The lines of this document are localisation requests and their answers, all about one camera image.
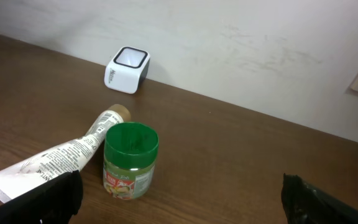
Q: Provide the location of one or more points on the white cream tube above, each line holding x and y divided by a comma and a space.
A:
69, 156

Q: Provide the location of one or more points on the white barcode scanner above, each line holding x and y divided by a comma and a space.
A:
127, 70

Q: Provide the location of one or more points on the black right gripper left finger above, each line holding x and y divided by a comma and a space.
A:
55, 201

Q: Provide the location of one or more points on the green lid jar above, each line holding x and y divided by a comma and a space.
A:
130, 153

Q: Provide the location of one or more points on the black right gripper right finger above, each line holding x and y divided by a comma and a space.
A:
304, 203

